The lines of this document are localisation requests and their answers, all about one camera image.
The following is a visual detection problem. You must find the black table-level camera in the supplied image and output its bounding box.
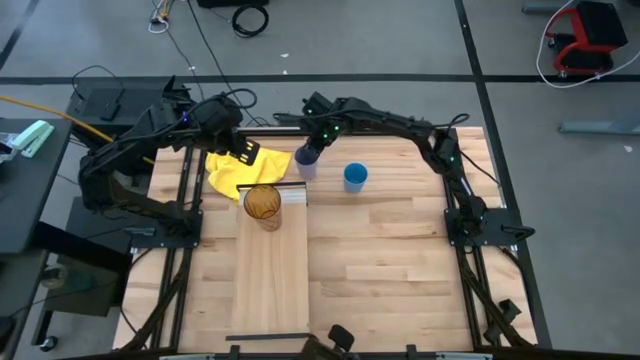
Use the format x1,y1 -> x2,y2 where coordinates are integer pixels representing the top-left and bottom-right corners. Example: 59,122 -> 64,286
301,323 -> 357,360

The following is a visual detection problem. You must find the white floor cable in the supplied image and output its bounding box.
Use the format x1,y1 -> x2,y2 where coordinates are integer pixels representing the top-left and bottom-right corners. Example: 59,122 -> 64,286
535,0 -> 640,91

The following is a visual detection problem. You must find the red and black cart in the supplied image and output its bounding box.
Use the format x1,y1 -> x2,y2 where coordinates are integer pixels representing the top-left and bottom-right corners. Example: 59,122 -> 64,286
544,0 -> 630,79

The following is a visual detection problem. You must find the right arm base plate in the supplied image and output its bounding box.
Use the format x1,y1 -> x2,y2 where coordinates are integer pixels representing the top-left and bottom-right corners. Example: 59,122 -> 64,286
444,206 -> 537,248

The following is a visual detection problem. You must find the light blue plastic cup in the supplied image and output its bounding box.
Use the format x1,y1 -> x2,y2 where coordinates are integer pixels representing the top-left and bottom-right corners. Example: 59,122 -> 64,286
342,162 -> 370,195

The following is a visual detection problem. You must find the yellow cloth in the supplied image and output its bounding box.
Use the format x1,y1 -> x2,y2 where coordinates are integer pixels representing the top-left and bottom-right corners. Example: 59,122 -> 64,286
204,147 -> 293,204

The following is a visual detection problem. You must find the coiled black cable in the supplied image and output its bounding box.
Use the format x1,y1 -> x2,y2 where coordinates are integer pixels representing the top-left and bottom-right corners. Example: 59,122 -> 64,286
230,3 -> 271,39

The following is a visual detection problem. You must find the yellow cable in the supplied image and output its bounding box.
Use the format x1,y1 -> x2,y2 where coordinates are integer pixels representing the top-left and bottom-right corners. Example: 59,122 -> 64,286
0,94 -> 155,167

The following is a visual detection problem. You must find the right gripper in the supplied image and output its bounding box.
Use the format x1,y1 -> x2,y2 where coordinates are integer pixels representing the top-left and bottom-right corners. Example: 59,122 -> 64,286
301,91 -> 354,154

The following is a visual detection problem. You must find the lavender plastic cup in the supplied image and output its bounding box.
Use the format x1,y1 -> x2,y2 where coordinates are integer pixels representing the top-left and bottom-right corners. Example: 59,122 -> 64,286
293,145 -> 321,182

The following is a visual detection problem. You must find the black aluminium table frame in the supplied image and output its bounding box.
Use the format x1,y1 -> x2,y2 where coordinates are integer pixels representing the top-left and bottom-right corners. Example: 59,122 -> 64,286
113,124 -> 552,360

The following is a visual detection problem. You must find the grey metal floor bar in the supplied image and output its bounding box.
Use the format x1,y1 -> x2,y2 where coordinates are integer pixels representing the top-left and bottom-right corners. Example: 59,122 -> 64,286
558,118 -> 640,136

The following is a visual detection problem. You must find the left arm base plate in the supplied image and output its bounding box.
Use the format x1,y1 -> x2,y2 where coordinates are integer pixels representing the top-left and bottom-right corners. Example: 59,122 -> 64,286
129,208 -> 205,250

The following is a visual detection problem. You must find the black desk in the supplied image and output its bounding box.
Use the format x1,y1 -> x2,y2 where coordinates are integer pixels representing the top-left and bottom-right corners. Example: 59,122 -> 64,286
0,117 -> 74,257

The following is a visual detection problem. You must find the long black floor cable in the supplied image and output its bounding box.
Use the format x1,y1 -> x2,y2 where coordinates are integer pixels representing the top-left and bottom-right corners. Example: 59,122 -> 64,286
185,0 -> 264,127

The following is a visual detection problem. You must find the black rolling cart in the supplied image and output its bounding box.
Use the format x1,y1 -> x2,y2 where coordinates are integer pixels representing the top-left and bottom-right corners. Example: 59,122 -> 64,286
29,196 -> 134,352

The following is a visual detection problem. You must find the mint green stapler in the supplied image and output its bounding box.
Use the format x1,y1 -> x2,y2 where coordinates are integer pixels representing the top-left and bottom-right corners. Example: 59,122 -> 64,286
10,119 -> 56,159

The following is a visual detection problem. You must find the white cable bundle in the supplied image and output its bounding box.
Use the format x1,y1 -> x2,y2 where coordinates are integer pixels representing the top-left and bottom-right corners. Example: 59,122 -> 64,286
147,0 -> 177,36

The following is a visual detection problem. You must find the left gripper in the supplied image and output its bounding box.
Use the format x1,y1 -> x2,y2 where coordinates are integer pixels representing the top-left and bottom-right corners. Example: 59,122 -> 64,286
192,94 -> 262,167

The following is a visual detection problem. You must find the amber translucent plastic cup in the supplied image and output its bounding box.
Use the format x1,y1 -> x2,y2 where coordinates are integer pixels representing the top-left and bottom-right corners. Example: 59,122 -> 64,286
242,183 -> 284,233

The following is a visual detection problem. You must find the black equipment case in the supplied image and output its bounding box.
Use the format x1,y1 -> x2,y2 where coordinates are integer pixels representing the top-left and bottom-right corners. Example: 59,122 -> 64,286
66,74 -> 194,149

